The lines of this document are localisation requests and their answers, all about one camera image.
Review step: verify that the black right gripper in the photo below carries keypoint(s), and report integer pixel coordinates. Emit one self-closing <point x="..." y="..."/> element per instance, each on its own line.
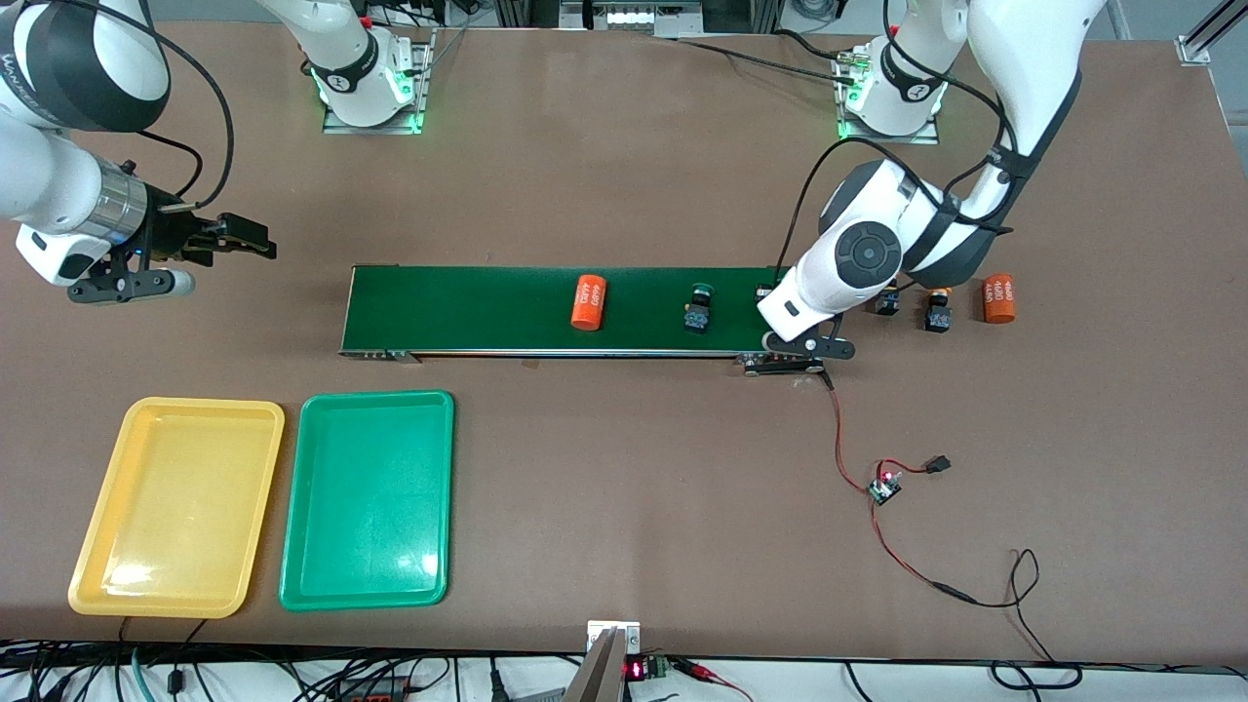
<point x="174" y="235"/>

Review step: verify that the green push button switch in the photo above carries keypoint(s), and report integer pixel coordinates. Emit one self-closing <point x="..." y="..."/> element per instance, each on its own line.
<point x="697" y="314"/>

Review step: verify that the yellow push button switch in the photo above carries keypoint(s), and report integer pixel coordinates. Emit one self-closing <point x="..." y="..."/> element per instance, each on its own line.
<point x="886" y="304"/>
<point x="938" y="314"/>

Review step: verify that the orange 4680 cylinder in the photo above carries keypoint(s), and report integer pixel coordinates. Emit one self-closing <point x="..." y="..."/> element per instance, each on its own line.
<point x="589" y="302"/>
<point x="999" y="297"/>

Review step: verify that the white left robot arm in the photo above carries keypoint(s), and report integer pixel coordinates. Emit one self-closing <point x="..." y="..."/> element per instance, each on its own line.
<point x="1033" y="58"/>

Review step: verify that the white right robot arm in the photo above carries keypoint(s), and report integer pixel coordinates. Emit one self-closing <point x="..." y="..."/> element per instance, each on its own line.
<point x="49" y="185"/>

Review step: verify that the small speed controller board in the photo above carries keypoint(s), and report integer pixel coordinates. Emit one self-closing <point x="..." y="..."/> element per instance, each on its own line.
<point x="885" y="490"/>

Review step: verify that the green conveyor belt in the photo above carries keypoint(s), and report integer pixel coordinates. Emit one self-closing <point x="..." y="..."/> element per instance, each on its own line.
<point x="468" y="307"/>

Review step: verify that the black plug with red lead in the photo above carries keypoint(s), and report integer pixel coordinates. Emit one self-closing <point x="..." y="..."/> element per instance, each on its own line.
<point x="939" y="464"/>

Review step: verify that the yellow plastic tray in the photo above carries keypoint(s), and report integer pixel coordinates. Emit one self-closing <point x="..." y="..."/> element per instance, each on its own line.
<point x="175" y="507"/>

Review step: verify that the green plastic tray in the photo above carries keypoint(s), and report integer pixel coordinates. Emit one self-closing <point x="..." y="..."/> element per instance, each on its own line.
<point x="366" y="507"/>

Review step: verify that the red black clip lead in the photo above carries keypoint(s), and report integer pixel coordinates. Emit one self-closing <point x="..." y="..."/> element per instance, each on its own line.
<point x="707" y="675"/>

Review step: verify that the red digit display module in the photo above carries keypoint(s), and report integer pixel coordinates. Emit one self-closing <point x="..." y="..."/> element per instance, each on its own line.
<point x="643" y="669"/>

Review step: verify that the grey metal bar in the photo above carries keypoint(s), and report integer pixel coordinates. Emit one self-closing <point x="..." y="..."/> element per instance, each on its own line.
<point x="597" y="678"/>

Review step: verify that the black power strip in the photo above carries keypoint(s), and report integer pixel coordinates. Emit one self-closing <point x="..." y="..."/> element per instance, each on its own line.
<point x="370" y="692"/>

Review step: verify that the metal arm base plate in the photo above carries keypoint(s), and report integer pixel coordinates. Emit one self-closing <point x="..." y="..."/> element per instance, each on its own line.
<point x="370" y="129"/>
<point x="877" y="139"/>

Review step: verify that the aluminium frame with white light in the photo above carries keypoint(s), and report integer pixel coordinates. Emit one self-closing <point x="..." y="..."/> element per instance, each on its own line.
<point x="629" y="18"/>

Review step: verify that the metal clamp bracket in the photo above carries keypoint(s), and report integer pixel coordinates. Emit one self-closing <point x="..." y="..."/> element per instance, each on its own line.
<point x="614" y="632"/>

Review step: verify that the aluminium frame strut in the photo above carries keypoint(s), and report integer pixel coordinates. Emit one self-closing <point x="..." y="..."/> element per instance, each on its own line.
<point x="1194" y="51"/>

